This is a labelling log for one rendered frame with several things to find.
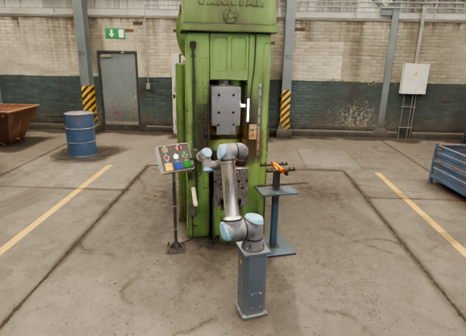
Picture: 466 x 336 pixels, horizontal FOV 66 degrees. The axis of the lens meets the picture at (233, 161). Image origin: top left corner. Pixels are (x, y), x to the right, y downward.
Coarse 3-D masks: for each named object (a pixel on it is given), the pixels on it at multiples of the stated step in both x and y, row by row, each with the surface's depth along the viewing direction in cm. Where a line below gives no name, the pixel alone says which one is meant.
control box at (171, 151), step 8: (176, 144) 362; (184, 144) 367; (160, 152) 351; (168, 152) 355; (176, 152) 360; (184, 152) 364; (160, 160) 349; (168, 160) 353; (176, 160) 358; (184, 160) 362; (160, 168) 352; (184, 168) 360; (192, 168) 365
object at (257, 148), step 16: (256, 48) 369; (256, 64) 374; (256, 80) 379; (256, 96) 383; (256, 112) 388; (256, 144) 399; (256, 160) 404; (256, 176) 410; (256, 192) 416; (256, 208) 422
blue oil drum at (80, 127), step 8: (64, 112) 733; (72, 112) 745; (80, 112) 747; (88, 112) 749; (64, 120) 721; (72, 120) 710; (80, 120) 713; (88, 120) 724; (72, 128) 715; (80, 128) 717; (88, 128) 726; (72, 136) 720; (80, 136) 722; (88, 136) 731; (72, 144) 725; (80, 144) 726; (88, 144) 734; (72, 152) 731; (80, 152) 730; (88, 152) 738; (96, 152) 762
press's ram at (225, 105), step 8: (216, 88) 361; (224, 88) 362; (232, 88) 363; (240, 88) 364; (216, 96) 363; (224, 96) 364; (232, 96) 366; (240, 96) 367; (216, 104) 365; (224, 104) 366; (232, 104) 368; (240, 104) 369; (216, 112) 368; (224, 112) 369; (232, 112) 371; (240, 112) 372; (216, 120) 370; (224, 120) 371; (232, 120) 373
